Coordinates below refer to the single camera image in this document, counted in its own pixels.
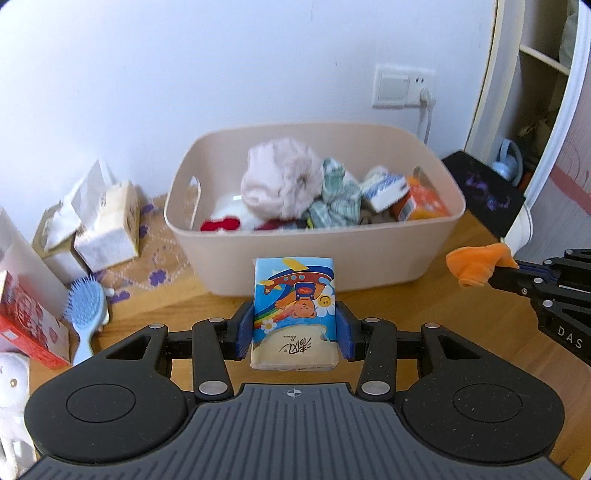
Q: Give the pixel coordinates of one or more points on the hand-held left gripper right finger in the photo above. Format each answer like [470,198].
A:
[345,334]

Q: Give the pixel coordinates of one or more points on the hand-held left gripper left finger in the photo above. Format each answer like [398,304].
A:
[243,334]

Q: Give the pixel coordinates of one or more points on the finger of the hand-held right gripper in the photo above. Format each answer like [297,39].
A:
[512,279]
[572,265]

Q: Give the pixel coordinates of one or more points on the orange cloth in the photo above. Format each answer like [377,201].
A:
[475,263]

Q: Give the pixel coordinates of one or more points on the cartoon bear tissue pack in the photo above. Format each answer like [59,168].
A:
[293,314]

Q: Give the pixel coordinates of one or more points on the beige plastic storage basket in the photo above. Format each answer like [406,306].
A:
[323,249]

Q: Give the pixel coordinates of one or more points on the orange packet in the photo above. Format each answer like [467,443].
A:
[422,203]

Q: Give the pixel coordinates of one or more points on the white red cat plush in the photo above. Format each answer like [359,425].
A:
[226,217]

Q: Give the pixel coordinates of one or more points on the green scrunchie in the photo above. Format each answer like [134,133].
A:
[334,203]

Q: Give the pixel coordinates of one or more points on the blue white tissue pack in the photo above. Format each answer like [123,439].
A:
[383,187]

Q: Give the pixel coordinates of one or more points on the pink fluffy hat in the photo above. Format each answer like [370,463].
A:
[281,180]

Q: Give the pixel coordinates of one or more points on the white bin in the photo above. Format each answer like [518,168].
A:
[517,230]

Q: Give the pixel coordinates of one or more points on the wooden desk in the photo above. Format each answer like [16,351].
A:
[415,295]

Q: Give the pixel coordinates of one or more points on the black stool purple print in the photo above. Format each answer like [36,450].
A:
[480,194]

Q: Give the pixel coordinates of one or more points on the purple flower table mat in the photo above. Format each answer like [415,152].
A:
[161,263]

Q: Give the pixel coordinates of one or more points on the light blue plastic item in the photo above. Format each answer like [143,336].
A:
[505,164]

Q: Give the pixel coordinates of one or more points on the blue hairbrush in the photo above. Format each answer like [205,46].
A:
[85,309]

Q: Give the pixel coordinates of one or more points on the cream patterned tissue pack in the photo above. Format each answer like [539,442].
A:
[108,230]

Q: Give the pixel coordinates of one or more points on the plain white tissue pack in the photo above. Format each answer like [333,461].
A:
[57,249]

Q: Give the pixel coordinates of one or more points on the red white carton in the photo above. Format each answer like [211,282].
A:
[32,332]

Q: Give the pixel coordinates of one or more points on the white sheep plush toy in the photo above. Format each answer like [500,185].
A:
[11,406]

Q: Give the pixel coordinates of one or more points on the cream wardrobe frame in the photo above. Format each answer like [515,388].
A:
[489,69]

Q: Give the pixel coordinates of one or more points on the white wall socket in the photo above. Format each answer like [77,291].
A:
[392,87]

